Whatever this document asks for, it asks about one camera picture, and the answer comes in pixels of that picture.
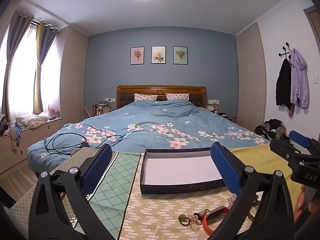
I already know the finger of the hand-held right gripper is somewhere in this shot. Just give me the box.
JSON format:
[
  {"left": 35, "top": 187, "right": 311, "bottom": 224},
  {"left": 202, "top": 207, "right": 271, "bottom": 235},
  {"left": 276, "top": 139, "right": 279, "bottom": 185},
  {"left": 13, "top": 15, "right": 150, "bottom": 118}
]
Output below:
[
  {"left": 288, "top": 130, "right": 320, "bottom": 157},
  {"left": 269, "top": 138, "right": 302, "bottom": 167}
]

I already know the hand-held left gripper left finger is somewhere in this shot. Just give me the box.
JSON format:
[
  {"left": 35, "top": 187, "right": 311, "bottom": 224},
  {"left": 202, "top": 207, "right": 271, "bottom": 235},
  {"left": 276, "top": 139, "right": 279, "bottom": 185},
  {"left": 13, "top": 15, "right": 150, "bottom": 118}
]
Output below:
[{"left": 29, "top": 144, "right": 113, "bottom": 240}]

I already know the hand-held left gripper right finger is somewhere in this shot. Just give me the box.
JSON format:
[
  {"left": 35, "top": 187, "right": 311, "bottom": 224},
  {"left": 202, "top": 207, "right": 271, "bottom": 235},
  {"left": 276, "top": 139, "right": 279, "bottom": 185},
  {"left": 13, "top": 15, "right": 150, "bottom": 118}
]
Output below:
[{"left": 210, "top": 142, "right": 295, "bottom": 240}]

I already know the clear crystal bead bracelet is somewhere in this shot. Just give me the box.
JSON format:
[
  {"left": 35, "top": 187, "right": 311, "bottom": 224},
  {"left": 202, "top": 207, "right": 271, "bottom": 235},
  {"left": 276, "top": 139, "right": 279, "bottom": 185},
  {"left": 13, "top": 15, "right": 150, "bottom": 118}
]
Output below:
[{"left": 227, "top": 194, "right": 238, "bottom": 209}]

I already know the dark blue shallow box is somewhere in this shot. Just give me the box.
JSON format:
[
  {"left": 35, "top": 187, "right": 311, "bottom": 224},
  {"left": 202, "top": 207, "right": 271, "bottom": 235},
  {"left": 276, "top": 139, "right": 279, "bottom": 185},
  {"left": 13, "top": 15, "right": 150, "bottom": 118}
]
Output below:
[{"left": 139, "top": 149, "right": 227, "bottom": 195}]

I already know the orange smartwatch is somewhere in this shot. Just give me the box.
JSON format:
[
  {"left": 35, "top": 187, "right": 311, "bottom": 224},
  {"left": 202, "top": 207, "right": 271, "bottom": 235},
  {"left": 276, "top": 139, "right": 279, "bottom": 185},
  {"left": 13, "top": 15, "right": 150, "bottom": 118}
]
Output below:
[{"left": 202, "top": 206, "right": 230, "bottom": 235}]

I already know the person's right hand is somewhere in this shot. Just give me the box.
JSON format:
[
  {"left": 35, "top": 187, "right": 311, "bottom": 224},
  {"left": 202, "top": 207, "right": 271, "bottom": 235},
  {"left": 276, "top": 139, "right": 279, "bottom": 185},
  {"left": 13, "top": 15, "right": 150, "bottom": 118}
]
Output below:
[{"left": 294, "top": 184, "right": 320, "bottom": 222}]

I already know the pile of dark clothes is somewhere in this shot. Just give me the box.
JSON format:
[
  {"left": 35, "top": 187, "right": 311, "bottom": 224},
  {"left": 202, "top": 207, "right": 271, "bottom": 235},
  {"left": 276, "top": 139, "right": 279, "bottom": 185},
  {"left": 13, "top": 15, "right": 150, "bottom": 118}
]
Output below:
[{"left": 254, "top": 119, "right": 291, "bottom": 143}]

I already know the black jacket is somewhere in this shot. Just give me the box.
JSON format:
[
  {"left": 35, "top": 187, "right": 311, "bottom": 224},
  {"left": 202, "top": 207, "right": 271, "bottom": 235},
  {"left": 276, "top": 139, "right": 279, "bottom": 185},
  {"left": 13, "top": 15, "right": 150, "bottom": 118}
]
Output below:
[{"left": 276, "top": 58, "right": 292, "bottom": 107}]

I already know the cluttered nightstand with bottles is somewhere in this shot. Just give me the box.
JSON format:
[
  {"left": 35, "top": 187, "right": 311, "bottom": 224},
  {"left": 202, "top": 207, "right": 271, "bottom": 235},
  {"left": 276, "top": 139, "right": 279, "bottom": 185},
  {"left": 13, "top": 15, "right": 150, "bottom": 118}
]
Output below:
[{"left": 84, "top": 100, "right": 117, "bottom": 117}]

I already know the lilac jacket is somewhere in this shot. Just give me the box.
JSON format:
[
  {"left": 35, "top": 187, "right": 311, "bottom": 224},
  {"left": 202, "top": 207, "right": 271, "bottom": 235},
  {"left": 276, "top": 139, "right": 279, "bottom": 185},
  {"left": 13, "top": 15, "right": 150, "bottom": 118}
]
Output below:
[{"left": 289, "top": 48, "right": 310, "bottom": 109}]

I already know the nightstand with pink bottle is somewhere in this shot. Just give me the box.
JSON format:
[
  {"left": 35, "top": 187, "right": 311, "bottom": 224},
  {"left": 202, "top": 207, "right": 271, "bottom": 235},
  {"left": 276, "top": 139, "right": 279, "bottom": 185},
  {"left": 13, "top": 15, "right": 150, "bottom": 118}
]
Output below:
[{"left": 206, "top": 105, "right": 237, "bottom": 122}]

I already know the blue floral duvet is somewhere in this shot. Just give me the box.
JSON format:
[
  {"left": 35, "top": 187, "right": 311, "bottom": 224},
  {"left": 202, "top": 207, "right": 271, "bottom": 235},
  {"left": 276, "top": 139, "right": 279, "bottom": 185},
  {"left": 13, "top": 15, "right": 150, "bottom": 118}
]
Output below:
[{"left": 27, "top": 99, "right": 270, "bottom": 173}]

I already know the window bench with drawers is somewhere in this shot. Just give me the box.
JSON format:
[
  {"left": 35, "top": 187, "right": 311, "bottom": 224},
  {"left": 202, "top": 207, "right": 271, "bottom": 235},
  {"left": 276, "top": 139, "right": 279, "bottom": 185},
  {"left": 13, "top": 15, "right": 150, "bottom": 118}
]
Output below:
[{"left": 0, "top": 117, "right": 62, "bottom": 173}]

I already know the patchwork print tablecloth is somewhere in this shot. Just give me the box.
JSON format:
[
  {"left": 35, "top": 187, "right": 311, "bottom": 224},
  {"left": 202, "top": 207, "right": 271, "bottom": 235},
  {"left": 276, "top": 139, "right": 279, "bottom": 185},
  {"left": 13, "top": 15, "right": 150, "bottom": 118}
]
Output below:
[{"left": 5, "top": 144, "right": 304, "bottom": 240}]

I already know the beige narrow wardrobe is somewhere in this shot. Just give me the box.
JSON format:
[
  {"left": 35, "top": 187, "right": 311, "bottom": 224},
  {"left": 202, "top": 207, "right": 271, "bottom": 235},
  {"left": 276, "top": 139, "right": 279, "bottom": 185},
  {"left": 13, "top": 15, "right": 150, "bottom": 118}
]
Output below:
[{"left": 236, "top": 22, "right": 266, "bottom": 131}]

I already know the wooden bed headboard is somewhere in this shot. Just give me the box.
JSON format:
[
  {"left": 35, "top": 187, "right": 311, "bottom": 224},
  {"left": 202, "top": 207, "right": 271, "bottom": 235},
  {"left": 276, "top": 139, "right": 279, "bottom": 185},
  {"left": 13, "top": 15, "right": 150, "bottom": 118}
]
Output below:
[{"left": 116, "top": 85, "right": 207, "bottom": 110}]

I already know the crumpled white bedding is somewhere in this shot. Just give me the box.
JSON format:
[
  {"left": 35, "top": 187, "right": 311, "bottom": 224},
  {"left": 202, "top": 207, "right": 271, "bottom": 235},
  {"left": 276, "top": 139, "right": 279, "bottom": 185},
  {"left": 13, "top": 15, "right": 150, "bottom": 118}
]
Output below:
[{"left": 15, "top": 114, "right": 49, "bottom": 130}]

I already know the white dotted pillow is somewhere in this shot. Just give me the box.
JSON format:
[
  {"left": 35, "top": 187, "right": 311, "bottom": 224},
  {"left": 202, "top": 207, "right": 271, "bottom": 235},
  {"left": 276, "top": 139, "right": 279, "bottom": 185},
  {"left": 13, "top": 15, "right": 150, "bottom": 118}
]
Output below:
[
  {"left": 166, "top": 93, "right": 190, "bottom": 101},
  {"left": 134, "top": 93, "right": 158, "bottom": 102}
]

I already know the beige built-in wardrobe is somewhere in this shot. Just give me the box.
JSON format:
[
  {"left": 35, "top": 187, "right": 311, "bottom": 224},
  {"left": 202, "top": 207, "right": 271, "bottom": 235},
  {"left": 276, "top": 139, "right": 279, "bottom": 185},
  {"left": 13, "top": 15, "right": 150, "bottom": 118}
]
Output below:
[{"left": 59, "top": 26, "right": 89, "bottom": 130}]

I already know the heap of mixed clothes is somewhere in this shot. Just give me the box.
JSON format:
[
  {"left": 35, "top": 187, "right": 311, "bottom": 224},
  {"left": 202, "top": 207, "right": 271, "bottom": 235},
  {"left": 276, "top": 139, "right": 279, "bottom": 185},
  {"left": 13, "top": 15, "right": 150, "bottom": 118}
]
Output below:
[{"left": 0, "top": 113, "right": 23, "bottom": 146}]

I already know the framed flower picture pink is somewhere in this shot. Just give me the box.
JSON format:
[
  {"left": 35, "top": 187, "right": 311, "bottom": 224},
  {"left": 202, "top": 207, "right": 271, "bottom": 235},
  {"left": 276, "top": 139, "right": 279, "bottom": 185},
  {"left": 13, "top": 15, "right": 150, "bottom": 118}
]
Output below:
[{"left": 130, "top": 47, "right": 145, "bottom": 65}]

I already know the wooden door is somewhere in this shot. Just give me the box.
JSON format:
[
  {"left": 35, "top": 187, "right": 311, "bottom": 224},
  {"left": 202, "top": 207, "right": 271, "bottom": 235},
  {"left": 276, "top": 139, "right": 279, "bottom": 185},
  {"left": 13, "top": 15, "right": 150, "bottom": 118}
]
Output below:
[{"left": 303, "top": 5, "right": 320, "bottom": 44}]

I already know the framed leaf picture green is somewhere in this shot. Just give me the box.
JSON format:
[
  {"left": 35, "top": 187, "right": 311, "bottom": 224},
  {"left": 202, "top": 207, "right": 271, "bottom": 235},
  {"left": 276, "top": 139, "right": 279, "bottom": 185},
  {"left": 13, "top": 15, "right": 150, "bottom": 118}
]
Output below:
[{"left": 173, "top": 46, "right": 188, "bottom": 65}]

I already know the framed flower picture cream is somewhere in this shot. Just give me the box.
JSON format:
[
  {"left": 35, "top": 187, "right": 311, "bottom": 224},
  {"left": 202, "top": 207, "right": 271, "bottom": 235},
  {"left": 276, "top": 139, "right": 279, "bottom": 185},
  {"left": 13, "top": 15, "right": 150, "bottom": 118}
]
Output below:
[{"left": 151, "top": 46, "right": 166, "bottom": 64}]

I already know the grey and yellow curtain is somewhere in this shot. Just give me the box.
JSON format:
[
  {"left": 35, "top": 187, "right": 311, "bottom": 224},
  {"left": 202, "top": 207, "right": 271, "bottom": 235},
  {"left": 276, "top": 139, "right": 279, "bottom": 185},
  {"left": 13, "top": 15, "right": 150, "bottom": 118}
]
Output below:
[
  {"left": 33, "top": 21, "right": 59, "bottom": 115},
  {"left": 0, "top": 11, "right": 34, "bottom": 114}
]

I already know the black curtain rod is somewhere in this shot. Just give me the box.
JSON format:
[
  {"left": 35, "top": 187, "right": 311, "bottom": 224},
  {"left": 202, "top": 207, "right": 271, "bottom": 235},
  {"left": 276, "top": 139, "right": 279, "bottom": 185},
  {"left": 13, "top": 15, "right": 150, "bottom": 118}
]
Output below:
[{"left": 30, "top": 20, "right": 59, "bottom": 33}]

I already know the black cable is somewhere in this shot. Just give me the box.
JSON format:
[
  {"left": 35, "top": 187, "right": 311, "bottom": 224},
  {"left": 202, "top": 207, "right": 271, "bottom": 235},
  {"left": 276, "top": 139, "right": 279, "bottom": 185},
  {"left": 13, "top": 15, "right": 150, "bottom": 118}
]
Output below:
[{"left": 44, "top": 127, "right": 123, "bottom": 155}]

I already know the black wall coat rack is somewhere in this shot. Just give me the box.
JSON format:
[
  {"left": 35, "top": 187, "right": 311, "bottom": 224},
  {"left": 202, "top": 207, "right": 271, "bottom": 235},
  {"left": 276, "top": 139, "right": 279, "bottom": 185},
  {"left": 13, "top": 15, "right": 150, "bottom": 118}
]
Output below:
[{"left": 278, "top": 42, "right": 293, "bottom": 58}]

